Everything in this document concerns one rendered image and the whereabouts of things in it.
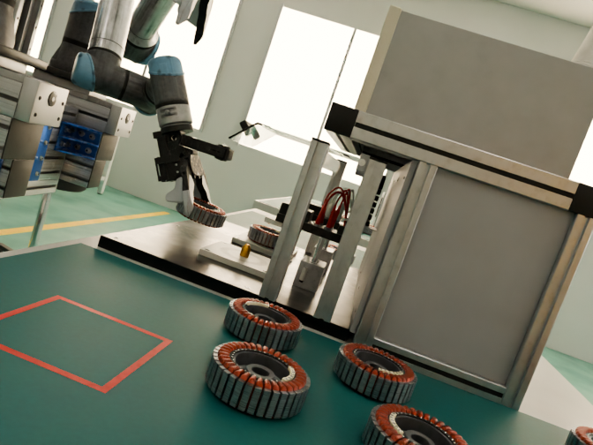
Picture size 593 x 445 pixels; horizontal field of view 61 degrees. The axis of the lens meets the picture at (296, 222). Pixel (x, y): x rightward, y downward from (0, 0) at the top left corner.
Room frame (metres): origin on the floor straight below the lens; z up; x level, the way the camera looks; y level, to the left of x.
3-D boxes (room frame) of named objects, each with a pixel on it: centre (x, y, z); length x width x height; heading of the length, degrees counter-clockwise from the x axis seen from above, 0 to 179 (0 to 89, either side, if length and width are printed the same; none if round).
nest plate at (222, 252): (1.06, 0.08, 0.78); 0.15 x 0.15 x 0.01; 83
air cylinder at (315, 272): (1.04, -0.06, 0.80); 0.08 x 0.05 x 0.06; 173
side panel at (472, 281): (0.81, -0.29, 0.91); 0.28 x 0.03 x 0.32; 83
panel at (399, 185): (1.15, -0.18, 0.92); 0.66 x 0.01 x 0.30; 173
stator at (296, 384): (0.53, -0.02, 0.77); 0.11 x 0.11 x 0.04
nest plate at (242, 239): (1.30, 0.05, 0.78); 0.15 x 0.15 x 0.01; 83
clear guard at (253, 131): (1.32, 0.04, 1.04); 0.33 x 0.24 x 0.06; 83
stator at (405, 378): (0.68, -0.17, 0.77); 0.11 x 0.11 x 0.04
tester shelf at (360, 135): (1.14, -0.25, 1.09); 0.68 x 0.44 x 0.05; 173
